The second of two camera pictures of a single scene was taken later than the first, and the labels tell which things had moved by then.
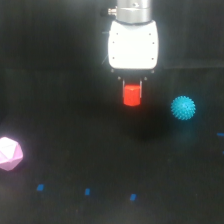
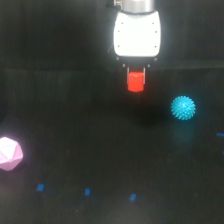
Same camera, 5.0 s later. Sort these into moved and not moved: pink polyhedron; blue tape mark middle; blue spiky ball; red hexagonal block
Moved: red hexagonal block
Not moved: pink polyhedron; blue spiky ball; blue tape mark middle
